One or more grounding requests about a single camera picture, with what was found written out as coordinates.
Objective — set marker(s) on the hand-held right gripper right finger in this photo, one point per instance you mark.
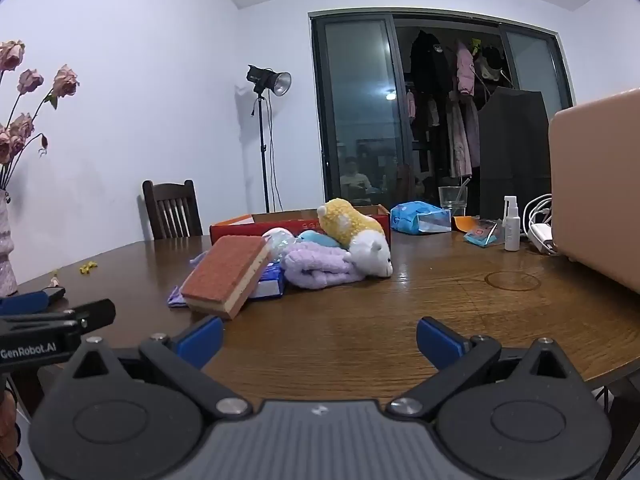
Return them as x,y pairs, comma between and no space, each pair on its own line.
437,342

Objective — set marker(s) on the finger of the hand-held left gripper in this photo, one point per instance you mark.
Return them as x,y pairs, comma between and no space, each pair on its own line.
22,302
95,315

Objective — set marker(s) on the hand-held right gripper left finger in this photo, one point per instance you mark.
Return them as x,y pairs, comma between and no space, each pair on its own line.
200,342

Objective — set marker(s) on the red and yellow sponge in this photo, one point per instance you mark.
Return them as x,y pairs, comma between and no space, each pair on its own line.
220,275

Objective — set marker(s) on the blue tissue packet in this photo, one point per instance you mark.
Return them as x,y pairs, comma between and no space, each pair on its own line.
270,282

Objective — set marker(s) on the red cardboard box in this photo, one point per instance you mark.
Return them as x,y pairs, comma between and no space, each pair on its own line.
235,230

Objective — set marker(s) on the yellow and white plush toy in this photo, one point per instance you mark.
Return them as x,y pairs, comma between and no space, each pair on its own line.
345,222

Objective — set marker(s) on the pink glitter vase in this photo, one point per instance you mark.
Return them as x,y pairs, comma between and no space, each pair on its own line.
5,260

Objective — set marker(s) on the yellow petal crumbs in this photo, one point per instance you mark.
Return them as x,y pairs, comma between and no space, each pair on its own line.
87,268

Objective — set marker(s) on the purple satin scrunchie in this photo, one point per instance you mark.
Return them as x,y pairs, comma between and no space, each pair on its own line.
176,297

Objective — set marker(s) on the blue snack packet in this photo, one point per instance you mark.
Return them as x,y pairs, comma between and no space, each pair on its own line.
480,235

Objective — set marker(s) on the iridescent plastic bag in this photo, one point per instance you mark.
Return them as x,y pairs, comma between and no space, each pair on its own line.
280,252

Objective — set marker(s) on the orange card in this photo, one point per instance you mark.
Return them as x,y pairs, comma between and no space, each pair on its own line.
462,223

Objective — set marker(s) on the large blue wipes pack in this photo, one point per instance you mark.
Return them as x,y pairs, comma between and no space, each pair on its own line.
415,217

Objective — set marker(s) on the dark wooden chair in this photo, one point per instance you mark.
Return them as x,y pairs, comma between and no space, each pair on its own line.
172,210

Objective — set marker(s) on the white round sponge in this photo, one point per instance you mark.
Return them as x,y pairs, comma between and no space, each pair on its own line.
277,235

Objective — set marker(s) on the white spray bottle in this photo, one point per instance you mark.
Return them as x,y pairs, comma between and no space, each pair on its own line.
511,230

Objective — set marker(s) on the purple fluffy towel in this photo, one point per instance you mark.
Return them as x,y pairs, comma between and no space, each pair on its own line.
315,265

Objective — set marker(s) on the clear glass cup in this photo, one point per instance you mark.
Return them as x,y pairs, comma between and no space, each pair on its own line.
452,202

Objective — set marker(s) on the blue plush toy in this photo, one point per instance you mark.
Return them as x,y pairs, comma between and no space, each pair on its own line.
317,239

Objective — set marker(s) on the black foam board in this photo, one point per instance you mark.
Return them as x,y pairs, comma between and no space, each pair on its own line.
515,150

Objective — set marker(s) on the hanging long pink coat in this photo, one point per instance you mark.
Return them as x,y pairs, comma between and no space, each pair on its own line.
459,135

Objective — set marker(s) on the beige appliance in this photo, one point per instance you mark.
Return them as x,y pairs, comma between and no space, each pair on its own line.
600,185

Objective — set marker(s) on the dried pink rose bouquet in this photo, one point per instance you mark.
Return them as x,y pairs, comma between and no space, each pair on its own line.
65,80

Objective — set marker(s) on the sliding glass door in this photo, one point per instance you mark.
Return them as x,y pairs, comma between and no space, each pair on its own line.
355,110

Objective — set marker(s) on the studio light on stand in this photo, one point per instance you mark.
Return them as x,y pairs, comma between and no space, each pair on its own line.
260,77

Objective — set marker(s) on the hanging black jacket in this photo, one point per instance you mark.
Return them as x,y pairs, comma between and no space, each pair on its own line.
430,70

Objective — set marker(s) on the hanging pink jacket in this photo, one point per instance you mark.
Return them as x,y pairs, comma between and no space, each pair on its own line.
465,67

